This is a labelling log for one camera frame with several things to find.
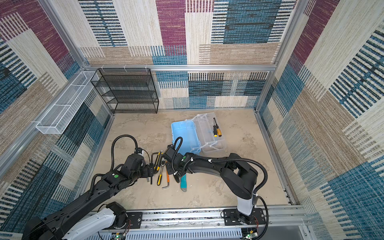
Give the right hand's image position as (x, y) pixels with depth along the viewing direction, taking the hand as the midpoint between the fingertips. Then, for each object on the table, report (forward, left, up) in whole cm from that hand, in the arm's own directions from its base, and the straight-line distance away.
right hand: (172, 168), depth 86 cm
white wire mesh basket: (+14, +51, +30) cm, 61 cm away
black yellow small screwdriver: (+22, -26, +7) cm, 35 cm away
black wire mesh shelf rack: (+55, +35, +13) cm, 66 cm away
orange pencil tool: (-6, +3, -4) cm, 7 cm away
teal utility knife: (-8, -6, -5) cm, 11 cm away
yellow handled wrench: (-4, +7, -3) cm, 9 cm away
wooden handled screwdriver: (+19, -28, +8) cm, 35 cm away
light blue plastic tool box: (+18, -17, +7) cm, 26 cm away
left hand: (+1, +13, +5) cm, 14 cm away
